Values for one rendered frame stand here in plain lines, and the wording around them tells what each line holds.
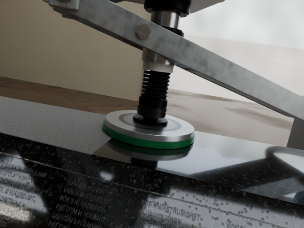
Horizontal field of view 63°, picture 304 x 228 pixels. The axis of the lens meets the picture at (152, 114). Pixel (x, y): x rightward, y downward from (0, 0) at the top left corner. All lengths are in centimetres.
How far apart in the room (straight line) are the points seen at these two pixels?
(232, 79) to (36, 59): 617
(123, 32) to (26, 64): 629
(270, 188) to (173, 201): 16
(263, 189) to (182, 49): 30
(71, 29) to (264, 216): 589
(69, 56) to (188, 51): 563
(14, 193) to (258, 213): 38
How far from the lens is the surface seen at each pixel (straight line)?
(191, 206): 40
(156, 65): 54
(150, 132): 50
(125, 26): 50
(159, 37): 51
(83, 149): 46
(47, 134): 53
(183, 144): 53
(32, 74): 666
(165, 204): 40
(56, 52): 628
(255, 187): 44
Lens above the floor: 98
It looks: 13 degrees down
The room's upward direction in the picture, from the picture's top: 8 degrees clockwise
